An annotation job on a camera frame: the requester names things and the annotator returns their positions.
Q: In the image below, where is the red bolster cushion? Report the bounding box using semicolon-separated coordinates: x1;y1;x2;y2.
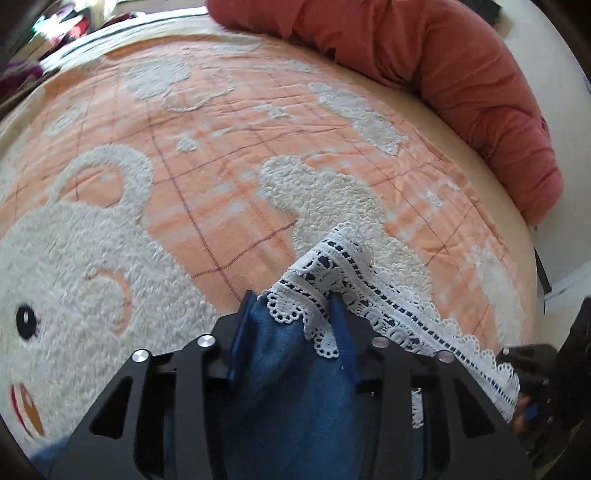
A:
205;0;565;227

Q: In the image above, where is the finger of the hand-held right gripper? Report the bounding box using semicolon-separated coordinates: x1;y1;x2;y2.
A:
495;344;562;437

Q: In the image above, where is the orange white fleece blanket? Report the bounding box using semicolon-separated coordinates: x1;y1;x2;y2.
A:
0;11;542;462

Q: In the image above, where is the pile of clothes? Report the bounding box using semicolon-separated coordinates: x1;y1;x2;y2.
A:
9;0;118;70

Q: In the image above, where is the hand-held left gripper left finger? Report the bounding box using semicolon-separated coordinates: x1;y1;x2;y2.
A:
50;290;256;480

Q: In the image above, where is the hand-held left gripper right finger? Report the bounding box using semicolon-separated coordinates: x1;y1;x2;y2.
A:
325;294;533;480

